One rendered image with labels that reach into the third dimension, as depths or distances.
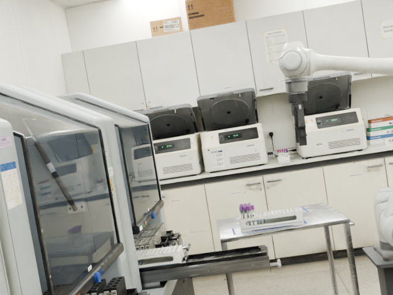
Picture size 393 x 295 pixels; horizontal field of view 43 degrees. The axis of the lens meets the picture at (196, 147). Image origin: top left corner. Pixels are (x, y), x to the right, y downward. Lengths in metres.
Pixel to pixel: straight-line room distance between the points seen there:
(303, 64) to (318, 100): 2.85
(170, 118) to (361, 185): 1.78
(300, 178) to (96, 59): 2.16
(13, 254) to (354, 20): 4.05
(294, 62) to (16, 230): 1.18
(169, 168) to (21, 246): 3.30
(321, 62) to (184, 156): 2.57
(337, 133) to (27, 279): 3.53
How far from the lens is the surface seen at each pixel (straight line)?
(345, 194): 4.43
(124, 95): 4.72
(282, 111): 4.94
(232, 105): 4.60
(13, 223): 1.12
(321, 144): 4.36
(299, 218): 2.38
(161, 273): 2.07
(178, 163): 4.36
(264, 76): 4.60
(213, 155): 4.33
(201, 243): 4.46
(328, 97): 4.75
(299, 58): 1.89
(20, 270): 1.14
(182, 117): 4.60
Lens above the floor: 1.37
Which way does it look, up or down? 3 degrees down
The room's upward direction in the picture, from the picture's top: 9 degrees counter-clockwise
